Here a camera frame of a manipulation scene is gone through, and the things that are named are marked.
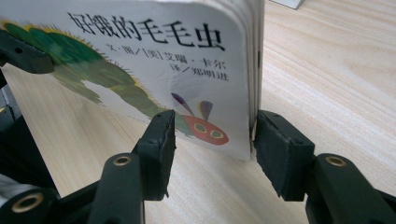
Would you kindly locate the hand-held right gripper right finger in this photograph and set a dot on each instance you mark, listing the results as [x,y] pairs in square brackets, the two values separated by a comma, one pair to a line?
[285,158]

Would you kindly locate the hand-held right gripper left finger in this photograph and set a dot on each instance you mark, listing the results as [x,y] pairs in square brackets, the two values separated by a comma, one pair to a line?
[155,155]

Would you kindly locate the white caterpillar board book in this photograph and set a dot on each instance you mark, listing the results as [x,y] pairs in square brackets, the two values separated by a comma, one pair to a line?
[186,62]

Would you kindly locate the white box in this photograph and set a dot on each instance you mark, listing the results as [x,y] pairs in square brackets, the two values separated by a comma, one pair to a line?
[289,3]

